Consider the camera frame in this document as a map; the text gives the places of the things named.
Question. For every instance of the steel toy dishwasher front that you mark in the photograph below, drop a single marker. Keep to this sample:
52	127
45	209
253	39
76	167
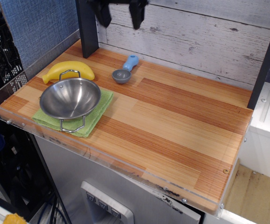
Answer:
149	206

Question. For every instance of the black plastic crate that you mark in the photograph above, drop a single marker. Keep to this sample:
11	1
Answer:
10	63

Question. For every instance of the green folded cloth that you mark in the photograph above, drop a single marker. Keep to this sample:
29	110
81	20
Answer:
90	120

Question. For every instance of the white ribbed side unit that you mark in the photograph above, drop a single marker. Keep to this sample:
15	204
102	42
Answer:
255	148

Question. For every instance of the dark left vertical post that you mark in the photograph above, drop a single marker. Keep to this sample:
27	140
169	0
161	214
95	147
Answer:
87	28

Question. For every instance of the dark vertical post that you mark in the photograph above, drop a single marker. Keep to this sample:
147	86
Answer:
87	28
261	78

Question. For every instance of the yellow plastic banana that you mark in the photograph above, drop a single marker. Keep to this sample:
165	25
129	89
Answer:
55	71

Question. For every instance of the blue grey measuring spoon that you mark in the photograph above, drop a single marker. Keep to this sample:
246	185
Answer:
122	76

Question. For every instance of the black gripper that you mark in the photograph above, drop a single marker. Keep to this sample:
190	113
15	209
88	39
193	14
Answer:
102	12

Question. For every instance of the blue fabric partition panel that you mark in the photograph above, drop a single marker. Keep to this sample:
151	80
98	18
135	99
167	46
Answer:
41	29

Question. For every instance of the steel bowl with handles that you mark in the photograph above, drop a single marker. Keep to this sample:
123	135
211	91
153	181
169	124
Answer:
70	98

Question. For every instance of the dark right vertical post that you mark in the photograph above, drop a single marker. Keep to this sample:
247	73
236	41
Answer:
261	78

